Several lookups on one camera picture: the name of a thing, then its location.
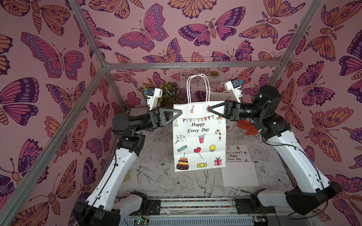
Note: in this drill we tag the white party paper bag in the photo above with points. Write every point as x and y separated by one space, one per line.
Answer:
240 169

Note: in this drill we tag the aluminium frame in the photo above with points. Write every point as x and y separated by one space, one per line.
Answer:
23 81

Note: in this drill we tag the white wire wall basket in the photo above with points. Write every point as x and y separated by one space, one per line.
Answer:
197 66

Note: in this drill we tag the red glove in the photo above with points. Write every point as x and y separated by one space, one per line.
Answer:
248 127

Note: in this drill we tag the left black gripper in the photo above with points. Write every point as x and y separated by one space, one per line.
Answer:
155 119

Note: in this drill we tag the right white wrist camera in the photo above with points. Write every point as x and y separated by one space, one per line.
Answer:
234 88

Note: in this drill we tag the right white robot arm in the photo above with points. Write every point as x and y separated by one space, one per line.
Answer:
313 188

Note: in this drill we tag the potted green plant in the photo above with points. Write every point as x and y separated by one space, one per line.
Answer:
171 95

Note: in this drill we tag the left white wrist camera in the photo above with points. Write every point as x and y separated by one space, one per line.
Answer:
152 96

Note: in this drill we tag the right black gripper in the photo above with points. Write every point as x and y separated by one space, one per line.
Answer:
233 110

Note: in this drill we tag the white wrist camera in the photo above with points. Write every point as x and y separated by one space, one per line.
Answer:
234 88
152 96

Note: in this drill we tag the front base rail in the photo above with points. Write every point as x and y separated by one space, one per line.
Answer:
226 211

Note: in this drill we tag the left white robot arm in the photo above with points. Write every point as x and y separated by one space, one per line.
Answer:
113 169

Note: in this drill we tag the small succulent in basket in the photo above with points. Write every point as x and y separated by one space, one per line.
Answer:
214 73

